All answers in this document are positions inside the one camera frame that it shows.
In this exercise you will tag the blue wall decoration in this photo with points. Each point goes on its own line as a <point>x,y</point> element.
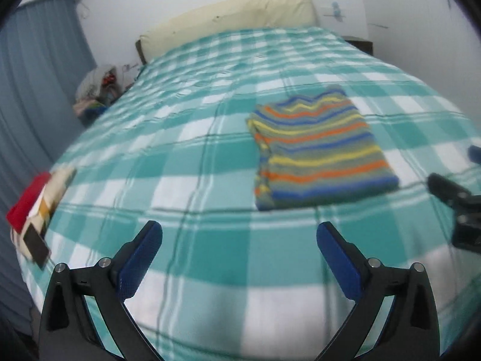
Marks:
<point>335,10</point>

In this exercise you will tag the blue grey curtain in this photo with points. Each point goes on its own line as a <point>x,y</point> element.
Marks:
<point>34,101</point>

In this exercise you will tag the pile of bedside clutter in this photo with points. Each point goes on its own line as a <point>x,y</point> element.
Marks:
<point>99,90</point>

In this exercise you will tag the multicolour striped knit garment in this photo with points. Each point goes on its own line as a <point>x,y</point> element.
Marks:
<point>315,150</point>

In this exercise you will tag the teal white checked blanket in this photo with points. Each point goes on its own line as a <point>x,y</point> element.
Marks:
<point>210,120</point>

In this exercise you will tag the red cream black folded cloth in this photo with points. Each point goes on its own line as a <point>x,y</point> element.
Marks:
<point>37,207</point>

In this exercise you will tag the dark wooden nightstand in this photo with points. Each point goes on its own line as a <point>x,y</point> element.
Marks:
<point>360,45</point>

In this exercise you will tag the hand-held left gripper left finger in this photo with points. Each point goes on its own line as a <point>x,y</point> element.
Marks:
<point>141,259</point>

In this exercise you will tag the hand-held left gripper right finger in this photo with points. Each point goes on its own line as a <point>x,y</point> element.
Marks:
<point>342,263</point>

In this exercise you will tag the cream padded headboard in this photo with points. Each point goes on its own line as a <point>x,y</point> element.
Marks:
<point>233,18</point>

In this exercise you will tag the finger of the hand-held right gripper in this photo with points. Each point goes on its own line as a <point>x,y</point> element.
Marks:
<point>449,191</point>
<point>475,154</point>

